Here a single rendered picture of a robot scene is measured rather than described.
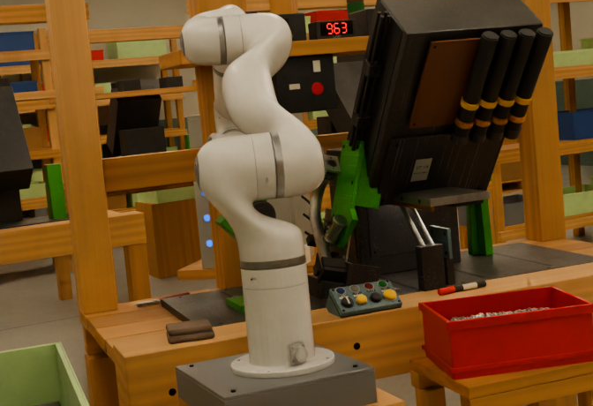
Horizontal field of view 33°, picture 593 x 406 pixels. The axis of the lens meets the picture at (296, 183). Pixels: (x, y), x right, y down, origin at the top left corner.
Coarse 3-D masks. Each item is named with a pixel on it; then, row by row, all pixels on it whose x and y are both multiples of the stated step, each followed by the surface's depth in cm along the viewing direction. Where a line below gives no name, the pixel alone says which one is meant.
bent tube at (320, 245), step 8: (328, 160) 256; (336, 160) 256; (328, 168) 253; (336, 168) 254; (320, 184) 258; (312, 192) 261; (320, 192) 260; (312, 200) 260; (320, 200) 261; (312, 208) 260; (320, 208) 261; (312, 216) 259; (320, 216) 260; (312, 224) 258; (320, 224) 257; (312, 232) 257; (320, 232) 255; (320, 240) 253; (320, 248) 251; (328, 248) 252; (320, 256) 249; (328, 256) 249
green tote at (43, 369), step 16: (0, 352) 193; (16, 352) 193; (32, 352) 194; (48, 352) 195; (64, 352) 188; (0, 368) 193; (16, 368) 194; (32, 368) 195; (48, 368) 196; (64, 368) 178; (0, 384) 193; (16, 384) 194; (32, 384) 195; (48, 384) 196; (64, 384) 182; (0, 400) 193; (16, 400) 194; (32, 400) 195; (48, 400) 196; (64, 400) 188; (80, 400) 155
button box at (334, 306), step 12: (336, 288) 227; (348, 288) 228; (360, 288) 228; (372, 288) 228; (384, 288) 229; (336, 300) 224; (372, 300) 225; (384, 300) 226; (396, 300) 226; (336, 312) 224; (348, 312) 222; (360, 312) 223
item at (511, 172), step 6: (510, 162) 1209; (516, 162) 1213; (504, 168) 1204; (510, 168) 1209; (516, 168) 1214; (504, 174) 1205; (510, 174) 1209; (516, 174) 1214; (504, 180) 1205; (510, 180) 1210; (516, 180) 1213; (504, 186) 1249; (510, 186) 1256; (516, 186) 1258; (504, 192) 1204
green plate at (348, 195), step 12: (348, 144) 252; (360, 144) 245; (348, 156) 251; (360, 156) 246; (348, 168) 250; (360, 168) 246; (348, 180) 249; (360, 180) 247; (336, 192) 255; (348, 192) 248; (360, 192) 247; (372, 192) 249; (336, 204) 254; (348, 204) 247; (360, 204) 248; (372, 204) 249
